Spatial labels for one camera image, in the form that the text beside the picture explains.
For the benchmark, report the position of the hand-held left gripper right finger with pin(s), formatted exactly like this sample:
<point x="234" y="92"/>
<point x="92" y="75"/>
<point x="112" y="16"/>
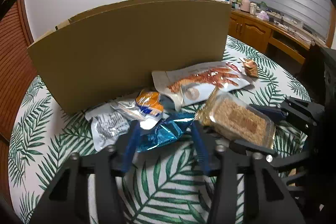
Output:
<point x="200" y="148"/>

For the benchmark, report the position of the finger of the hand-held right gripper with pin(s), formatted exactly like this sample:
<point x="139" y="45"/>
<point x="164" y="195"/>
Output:
<point x="273" y="112"/>
<point x="241" y="145"/>

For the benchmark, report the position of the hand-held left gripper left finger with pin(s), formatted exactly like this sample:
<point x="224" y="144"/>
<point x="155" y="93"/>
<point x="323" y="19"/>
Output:
<point x="131" y="145"/>

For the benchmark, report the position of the clear crumb cake packet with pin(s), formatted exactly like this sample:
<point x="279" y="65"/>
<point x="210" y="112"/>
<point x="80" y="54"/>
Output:
<point x="236" y="119"/>

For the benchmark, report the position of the large silver snack packet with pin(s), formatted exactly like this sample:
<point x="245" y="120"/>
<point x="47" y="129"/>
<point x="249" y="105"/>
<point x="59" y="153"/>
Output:
<point x="107" y="127"/>

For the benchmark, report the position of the small silver snack packet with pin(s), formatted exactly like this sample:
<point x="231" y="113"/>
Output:
<point x="128" y="111"/>

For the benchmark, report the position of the shiny blue snack packet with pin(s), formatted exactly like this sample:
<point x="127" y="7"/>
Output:
<point x="168" y="132"/>

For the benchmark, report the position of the orange and blue snack packet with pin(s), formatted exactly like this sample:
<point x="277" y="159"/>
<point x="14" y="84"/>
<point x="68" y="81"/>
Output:
<point x="148" y="103"/>

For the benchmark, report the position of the small gold brown packet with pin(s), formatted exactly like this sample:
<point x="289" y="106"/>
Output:
<point x="250" y="67"/>

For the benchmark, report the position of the white packet with red label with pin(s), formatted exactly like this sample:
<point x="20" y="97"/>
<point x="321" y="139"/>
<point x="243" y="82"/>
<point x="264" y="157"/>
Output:
<point x="199" y="82"/>

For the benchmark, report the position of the brown cardboard box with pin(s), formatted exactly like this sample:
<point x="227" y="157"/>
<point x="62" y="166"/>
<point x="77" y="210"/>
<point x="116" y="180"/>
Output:
<point x="126" y="56"/>

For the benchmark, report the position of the leaf print table cloth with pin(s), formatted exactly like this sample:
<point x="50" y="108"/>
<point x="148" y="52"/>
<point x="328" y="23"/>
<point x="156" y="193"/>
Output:
<point x="168" y="187"/>

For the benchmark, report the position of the wooden cabinet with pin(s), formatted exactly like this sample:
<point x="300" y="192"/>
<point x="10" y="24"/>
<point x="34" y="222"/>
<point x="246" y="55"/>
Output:
<point x="252" y="29"/>

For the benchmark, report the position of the purple tissue pack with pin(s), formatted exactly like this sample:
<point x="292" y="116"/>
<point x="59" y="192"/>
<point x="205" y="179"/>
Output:
<point x="262" y="16"/>

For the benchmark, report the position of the white cup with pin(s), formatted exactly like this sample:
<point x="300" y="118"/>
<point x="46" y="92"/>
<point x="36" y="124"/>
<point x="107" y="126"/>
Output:
<point x="253" y="8"/>

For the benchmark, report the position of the pink thermos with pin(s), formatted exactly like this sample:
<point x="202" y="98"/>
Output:
<point x="244" y="3"/>

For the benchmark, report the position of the brown louvered wardrobe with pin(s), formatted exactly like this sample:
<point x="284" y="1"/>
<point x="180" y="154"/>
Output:
<point x="13" y="56"/>

